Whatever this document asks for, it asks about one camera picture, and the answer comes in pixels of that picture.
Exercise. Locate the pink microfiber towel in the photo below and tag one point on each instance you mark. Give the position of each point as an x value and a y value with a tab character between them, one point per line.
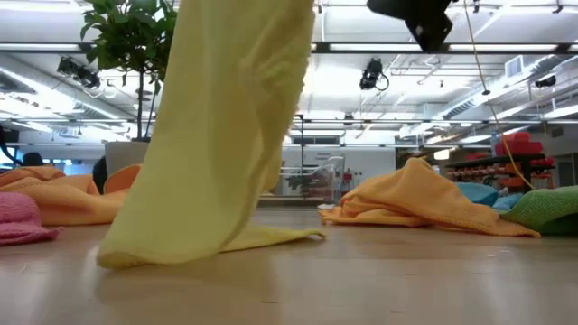
18	216

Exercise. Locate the blue microfiber towel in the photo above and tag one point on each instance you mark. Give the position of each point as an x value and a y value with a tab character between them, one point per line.
476	192

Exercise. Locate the green microfiber towel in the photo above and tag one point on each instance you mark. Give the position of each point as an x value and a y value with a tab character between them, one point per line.
546	207

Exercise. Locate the black ceiling fixture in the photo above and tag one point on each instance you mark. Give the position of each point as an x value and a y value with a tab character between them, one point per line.
545	81

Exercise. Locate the rack with red bins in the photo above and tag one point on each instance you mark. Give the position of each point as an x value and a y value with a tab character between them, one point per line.
519	146

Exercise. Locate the clear plastic bin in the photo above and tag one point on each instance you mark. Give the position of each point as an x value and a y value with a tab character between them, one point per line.
320	180

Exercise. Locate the green potted plant white pot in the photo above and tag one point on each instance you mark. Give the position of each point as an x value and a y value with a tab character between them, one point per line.
131	27

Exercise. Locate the black ceiling track light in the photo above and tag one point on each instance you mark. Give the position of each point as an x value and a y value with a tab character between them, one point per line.
79	72

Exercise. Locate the person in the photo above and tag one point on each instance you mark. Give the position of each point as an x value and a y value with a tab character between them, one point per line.
32	159
99	173

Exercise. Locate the black ceiling-mounted camera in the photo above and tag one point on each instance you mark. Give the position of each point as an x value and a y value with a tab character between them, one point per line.
371	74

